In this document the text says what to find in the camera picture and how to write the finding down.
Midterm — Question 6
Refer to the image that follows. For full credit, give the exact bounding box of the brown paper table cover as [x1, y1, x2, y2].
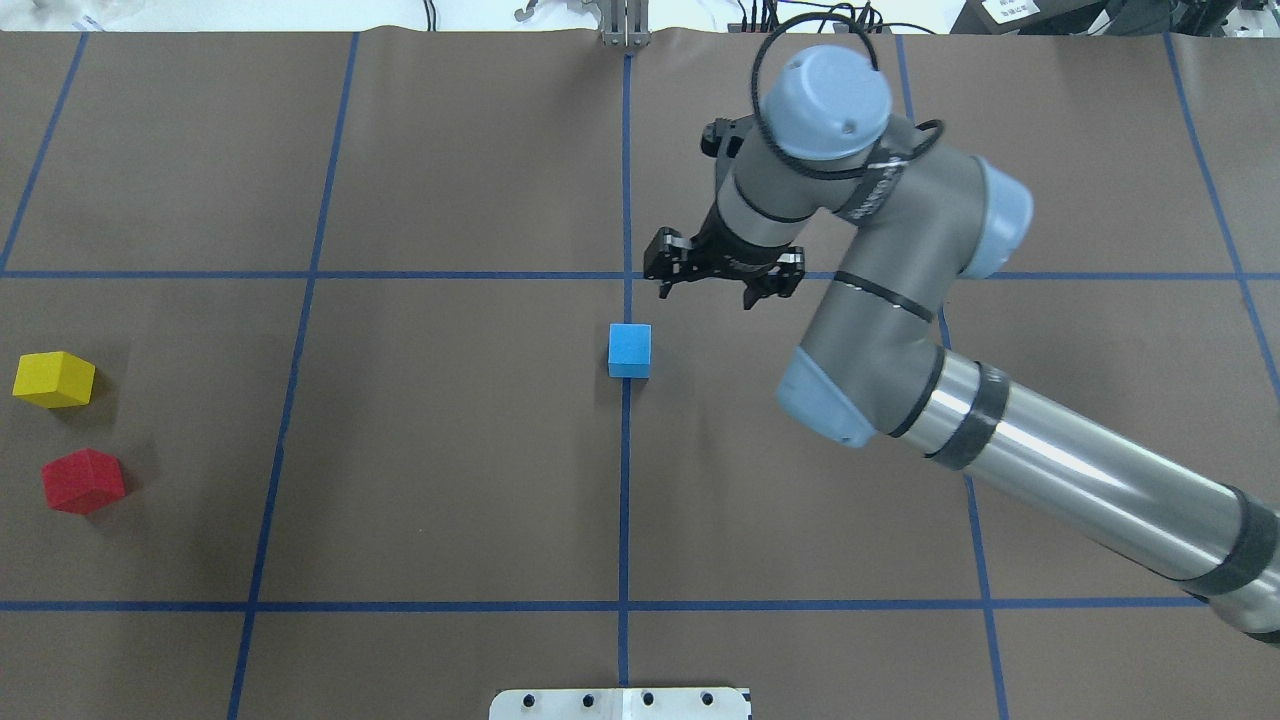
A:
[3, 28, 1277, 719]

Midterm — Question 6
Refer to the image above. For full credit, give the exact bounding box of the aluminium frame post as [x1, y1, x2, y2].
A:
[591, 0, 652, 49]

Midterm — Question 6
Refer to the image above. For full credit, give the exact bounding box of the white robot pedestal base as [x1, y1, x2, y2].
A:
[488, 687, 754, 719]

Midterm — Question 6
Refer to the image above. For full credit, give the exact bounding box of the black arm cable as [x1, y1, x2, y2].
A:
[753, 12, 946, 183]

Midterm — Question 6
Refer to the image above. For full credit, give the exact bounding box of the blue block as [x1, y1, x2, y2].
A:
[607, 323, 653, 379]

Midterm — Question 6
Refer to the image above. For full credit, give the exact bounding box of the yellow block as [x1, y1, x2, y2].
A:
[12, 351, 97, 409]

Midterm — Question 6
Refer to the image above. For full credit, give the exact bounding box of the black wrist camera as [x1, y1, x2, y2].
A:
[699, 115, 755, 161]

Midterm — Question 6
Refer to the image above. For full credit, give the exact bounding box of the red block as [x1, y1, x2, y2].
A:
[40, 448, 127, 516]

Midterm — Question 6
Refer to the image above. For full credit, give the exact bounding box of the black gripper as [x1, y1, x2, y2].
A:
[643, 205, 806, 311]

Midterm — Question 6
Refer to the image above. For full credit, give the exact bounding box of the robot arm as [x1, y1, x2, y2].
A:
[643, 45, 1279, 644]

